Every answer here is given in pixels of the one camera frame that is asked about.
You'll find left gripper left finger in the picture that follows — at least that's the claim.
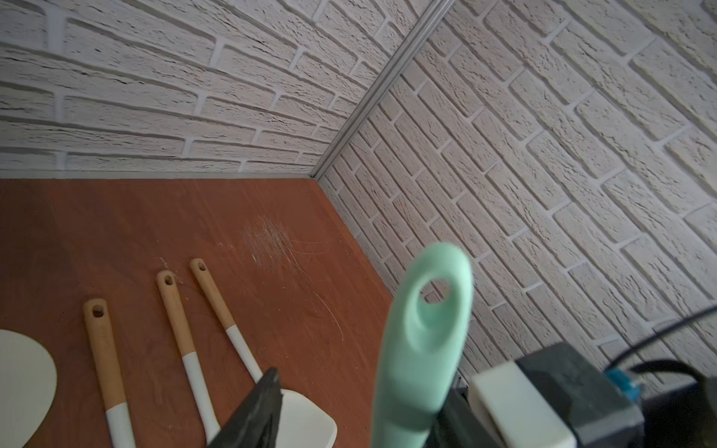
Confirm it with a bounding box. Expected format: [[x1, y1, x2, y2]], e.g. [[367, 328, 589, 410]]
[[208, 368, 282, 448]]

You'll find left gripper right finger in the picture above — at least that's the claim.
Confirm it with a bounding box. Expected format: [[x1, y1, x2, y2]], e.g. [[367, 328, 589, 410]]
[[425, 388, 499, 448]]

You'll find cream utensil rack stand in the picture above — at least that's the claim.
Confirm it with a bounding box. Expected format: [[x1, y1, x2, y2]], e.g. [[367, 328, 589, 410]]
[[1, 330, 57, 447]]

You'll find cream spatula mint handle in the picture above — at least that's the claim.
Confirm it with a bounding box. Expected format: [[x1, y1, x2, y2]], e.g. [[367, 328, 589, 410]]
[[370, 243, 474, 447]]

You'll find cream spatula wooden handle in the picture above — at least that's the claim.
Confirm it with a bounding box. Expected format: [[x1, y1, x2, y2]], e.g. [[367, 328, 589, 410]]
[[83, 298, 136, 448], [156, 270, 220, 445], [187, 256, 340, 448]]

